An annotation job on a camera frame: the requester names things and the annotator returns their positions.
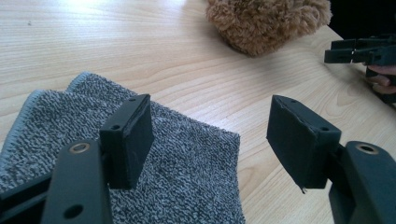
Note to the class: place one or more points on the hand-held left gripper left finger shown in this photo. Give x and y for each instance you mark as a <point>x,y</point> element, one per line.
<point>127,143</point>

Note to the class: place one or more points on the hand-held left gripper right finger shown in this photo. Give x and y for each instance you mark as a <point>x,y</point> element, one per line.
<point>299,143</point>

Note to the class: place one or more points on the grey terry towel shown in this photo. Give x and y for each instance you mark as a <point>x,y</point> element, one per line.
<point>186,161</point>

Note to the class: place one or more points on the brown plush teddy bear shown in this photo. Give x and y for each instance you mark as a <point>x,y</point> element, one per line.
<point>264,25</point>

